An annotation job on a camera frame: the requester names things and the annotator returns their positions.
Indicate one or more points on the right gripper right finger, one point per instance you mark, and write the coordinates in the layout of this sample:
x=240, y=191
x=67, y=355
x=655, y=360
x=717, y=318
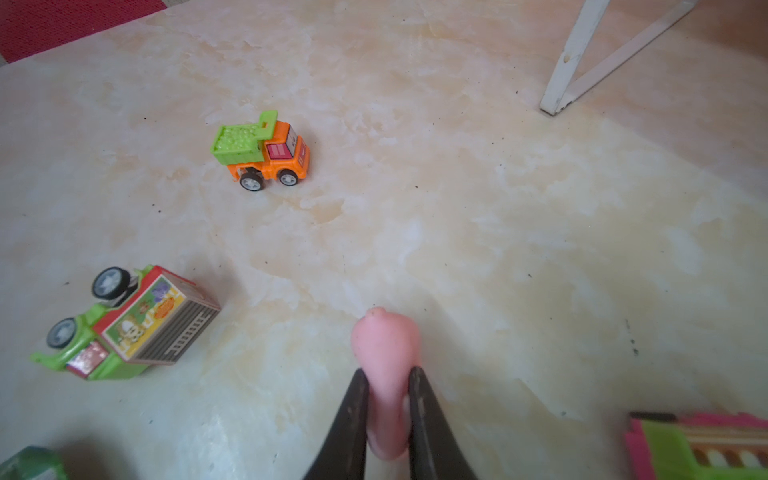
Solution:
x=434, y=453

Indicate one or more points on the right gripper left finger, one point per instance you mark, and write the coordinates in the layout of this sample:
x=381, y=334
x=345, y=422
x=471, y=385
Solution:
x=343, y=453

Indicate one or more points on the pink green truck toy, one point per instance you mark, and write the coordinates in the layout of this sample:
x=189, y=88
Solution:
x=699, y=446

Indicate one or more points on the green snack bag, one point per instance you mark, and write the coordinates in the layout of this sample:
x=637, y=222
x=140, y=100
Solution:
x=33, y=463

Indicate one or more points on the green orange dump truck toy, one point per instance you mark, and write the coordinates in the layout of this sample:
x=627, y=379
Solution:
x=269, y=149

